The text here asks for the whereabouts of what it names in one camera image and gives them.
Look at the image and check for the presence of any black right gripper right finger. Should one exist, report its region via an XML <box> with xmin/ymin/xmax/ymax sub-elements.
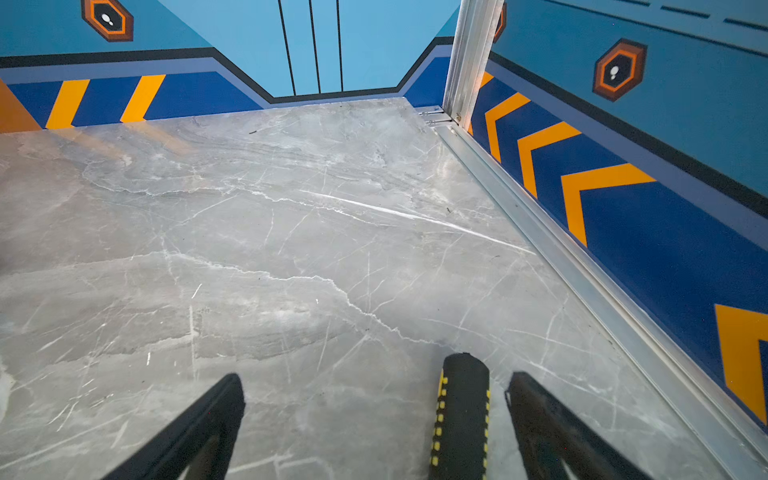
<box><xmin>505</xmin><ymin>371</ymin><xmax>649</xmax><ymax>479</ymax></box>

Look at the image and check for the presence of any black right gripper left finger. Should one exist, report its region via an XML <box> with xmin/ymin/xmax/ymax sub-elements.
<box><xmin>105</xmin><ymin>373</ymin><xmax>245</xmax><ymax>479</ymax></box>

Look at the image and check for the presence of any black yellow handled screwdriver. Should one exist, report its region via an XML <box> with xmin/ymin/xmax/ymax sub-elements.
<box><xmin>428</xmin><ymin>353</ymin><xmax>491</xmax><ymax>480</ymax></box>

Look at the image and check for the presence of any aluminium corner post right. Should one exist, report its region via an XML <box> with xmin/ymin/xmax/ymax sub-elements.
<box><xmin>442</xmin><ymin>0</ymin><xmax>504</xmax><ymax>130</ymax></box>

